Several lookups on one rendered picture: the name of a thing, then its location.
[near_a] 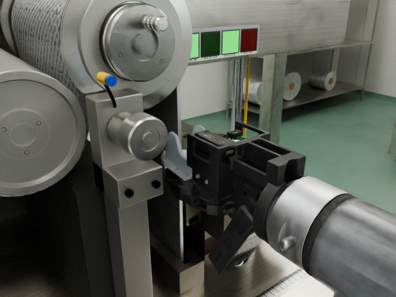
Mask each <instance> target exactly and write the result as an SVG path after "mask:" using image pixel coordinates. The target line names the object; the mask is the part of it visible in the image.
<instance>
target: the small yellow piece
mask: <svg viewBox="0 0 396 297"><path fill-rule="evenodd" d="M97 81H99V82H101V83H103V84H104V86H105V89H106V90H107V92H108V94H109V96H110V98H111V100H112V103H113V107H114V108H116V106H117V105H116V101H115V99H114V96H113V94H112V92H111V90H110V88H109V86H110V87H113V86H115V85H116V83H117V80H116V78H115V77H113V76H112V75H110V74H107V73H104V72H99V73H98V74H97Z"/></svg>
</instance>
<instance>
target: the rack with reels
mask: <svg viewBox="0 0 396 297"><path fill-rule="evenodd" d="M379 6H380V0H378V3H377V9H376V13H375V19H374V26H373V30H372V36H371V41H363V40H357V39H346V38H345V40H344V44H343V45H335V46H330V47H322V48H314V49H306V50H301V51H292V52H288V54H287V56H288V55H296V54H303V53H308V52H316V51H323V50H331V49H332V56H331V64H330V69H329V71H327V70H321V69H317V68H315V69H313V70H312V71H311V72H310V74H309V77H308V84H303V85H301V77H300V75H299V74H298V73H297V72H294V71H289V70H286V73H285V86H284V93H283V105H282V109H286V108H290V107H294V106H297V105H301V104H306V103H310V102H313V101H317V100H321V99H324V98H328V97H332V96H335V95H340V94H343V93H348V92H351V91H355V90H359V89H362V93H361V99H360V101H362V99H363V95H364V88H365V82H366V78H367V72H368V66H369V59H370V55H371V49H372V43H373V39H374V32H375V26H376V23H377V16H378V10H379ZM364 44H370V46H369V53H368V59H367V66H366V70H365V76H364V82H363V86H361V85H356V84H351V83H347V82H342V81H337V80H336V74H335V73H334V72H333V71H331V70H332V62H333V57H334V49H336V48H343V47H351V46H356V45H364ZM229 88H230V60H229V61H228V69H227V101H226V103H227V107H226V118H229V104H231V105H232V100H230V101H229ZM261 90H262V76H259V75H254V74H250V75H249V89H248V100H247V110H248V111H251V112H254V113H257V114H260V99H261ZM245 91H246V77H245V79H244V80H243V94H242V109H245Z"/></svg>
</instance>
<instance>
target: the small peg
mask: <svg viewBox="0 0 396 297"><path fill-rule="evenodd" d="M141 24H142V26H143V28H145V29H148V30H152V31H160V32H163V31H165V30H166V29H167V27H168V24H169V23H168V20H167V18H166V17H165V16H162V15H150V14H146V15H145V16H143V17H142V20H141Z"/></svg>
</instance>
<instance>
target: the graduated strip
mask: <svg viewBox="0 0 396 297"><path fill-rule="evenodd" d="M308 277H310V275H309V274H307V273H306V272H305V271H304V270H302V269H301V268H297V269H296V270H294V271H293V272H291V273H290V274H288V275H286V276H285V277H283V278H282V279H280V280H278V281H277V282H275V283H274V284H272V285H270V286H269V287H267V288H266V289H264V290H263V291H261V292H259V293H258V294H257V295H255V296H253V297H280V296H281V295H283V294H284V293H285V292H287V291H288V290H290V289H292V288H293V287H294V286H296V285H297V284H299V283H301V282H302V281H304V280H305V279H306V278H308Z"/></svg>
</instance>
